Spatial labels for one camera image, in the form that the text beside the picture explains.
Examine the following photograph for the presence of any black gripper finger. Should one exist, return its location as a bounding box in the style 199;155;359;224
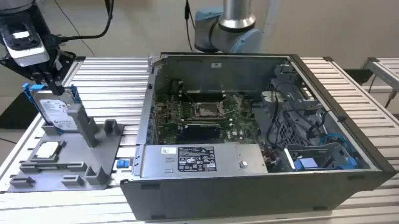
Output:
0;57;51;84
47;50;78;96

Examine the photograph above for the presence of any hard disk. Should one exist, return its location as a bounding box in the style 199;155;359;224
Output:
22;83;83;129

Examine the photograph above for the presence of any grey metal disk bay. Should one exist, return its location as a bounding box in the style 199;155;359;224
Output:
282;141;359;171

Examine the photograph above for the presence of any black base on floor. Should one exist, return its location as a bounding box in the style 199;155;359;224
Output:
0;93;42;129

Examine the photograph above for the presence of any silver CPU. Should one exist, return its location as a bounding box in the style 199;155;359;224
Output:
34;141;63;159

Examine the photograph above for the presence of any grey plastic parts rack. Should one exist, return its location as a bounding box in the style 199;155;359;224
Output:
7;104;126;193

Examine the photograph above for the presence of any green RAM stick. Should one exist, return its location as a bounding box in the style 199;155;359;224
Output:
30;162;83;169

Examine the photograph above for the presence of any thin metal locking lever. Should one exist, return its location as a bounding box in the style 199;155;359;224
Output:
183;90;198;104

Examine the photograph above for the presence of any silver power supply with label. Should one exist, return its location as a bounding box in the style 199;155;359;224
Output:
139;143;270;177

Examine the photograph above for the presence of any CPU socket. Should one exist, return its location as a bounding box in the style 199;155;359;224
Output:
193;101;227;119

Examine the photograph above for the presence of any black graphics card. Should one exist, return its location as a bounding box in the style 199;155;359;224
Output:
181;123;223;141

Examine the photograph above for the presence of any metal socket cover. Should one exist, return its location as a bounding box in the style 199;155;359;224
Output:
223;97;247;111

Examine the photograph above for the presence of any green motherboard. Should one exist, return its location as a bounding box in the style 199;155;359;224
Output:
153;92;263;146

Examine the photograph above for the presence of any dark grey open PC case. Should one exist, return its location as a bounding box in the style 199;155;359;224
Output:
121;51;399;221

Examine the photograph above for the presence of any grey metal drive cage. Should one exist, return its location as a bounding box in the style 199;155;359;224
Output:
251;77;329;150

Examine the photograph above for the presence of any black box behind table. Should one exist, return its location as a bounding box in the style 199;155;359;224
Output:
342;68;374;86

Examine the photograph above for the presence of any metal slat side table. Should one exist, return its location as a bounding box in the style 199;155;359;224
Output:
362;57;399;94

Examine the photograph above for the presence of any white grey wrist camera box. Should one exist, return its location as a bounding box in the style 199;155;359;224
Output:
0;23;51;68

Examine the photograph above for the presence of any thin black background cable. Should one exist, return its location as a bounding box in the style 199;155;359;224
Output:
53;4;95;57

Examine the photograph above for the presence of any thick black gripper cable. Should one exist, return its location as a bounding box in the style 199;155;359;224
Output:
57;0;114;43

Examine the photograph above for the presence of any long black wire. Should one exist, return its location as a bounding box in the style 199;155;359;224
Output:
266;81;301;150

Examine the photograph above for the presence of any short black wire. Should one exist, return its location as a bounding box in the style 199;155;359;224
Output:
307;109;333;141

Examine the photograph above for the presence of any light blue wire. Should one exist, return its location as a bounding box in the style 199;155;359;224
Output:
319;132;349;151

